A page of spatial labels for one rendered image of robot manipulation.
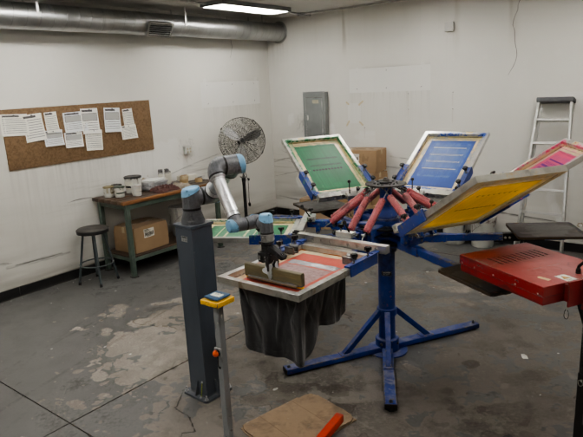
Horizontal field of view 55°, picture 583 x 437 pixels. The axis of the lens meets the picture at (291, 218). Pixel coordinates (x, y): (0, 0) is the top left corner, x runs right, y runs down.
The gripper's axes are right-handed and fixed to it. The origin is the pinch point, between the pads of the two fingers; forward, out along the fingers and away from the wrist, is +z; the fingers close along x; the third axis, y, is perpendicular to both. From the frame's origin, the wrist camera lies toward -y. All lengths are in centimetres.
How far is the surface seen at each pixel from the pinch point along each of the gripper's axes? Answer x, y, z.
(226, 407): 32, 14, 68
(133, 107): -202, 376, -102
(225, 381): 32, 14, 52
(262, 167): -432, 380, 3
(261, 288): 13.7, -2.6, 2.2
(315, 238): -68, 20, -4
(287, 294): 13.7, -20.3, 2.8
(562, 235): -175, -109, 8
